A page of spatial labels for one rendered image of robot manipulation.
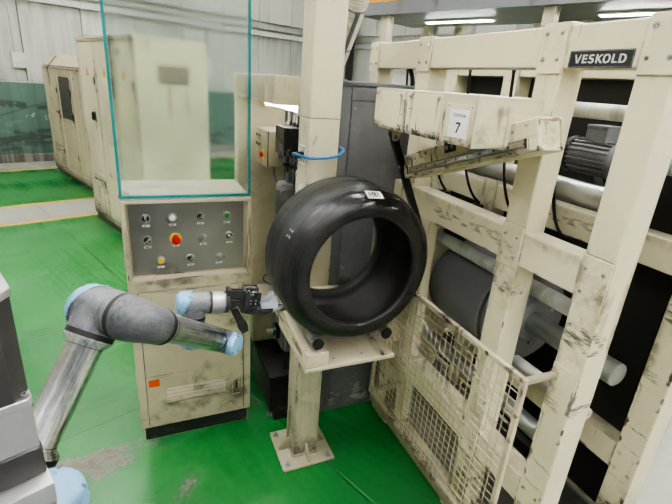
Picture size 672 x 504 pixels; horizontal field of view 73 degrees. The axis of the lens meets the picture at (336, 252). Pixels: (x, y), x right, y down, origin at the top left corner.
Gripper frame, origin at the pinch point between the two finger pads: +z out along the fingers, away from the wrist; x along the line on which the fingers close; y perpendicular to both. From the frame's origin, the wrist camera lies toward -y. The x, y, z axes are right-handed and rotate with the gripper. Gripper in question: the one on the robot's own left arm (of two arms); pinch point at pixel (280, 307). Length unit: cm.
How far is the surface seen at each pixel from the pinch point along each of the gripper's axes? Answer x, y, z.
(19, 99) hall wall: 864, -19, -235
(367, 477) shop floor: 5, -95, 60
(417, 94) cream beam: -4, 79, 34
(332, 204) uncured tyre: -9.2, 41.2, 8.6
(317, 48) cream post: 28, 89, 8
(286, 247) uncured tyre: -7.2, 25.2, -3.8
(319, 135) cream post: 28, 59, 15
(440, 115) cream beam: -18, 74, 35
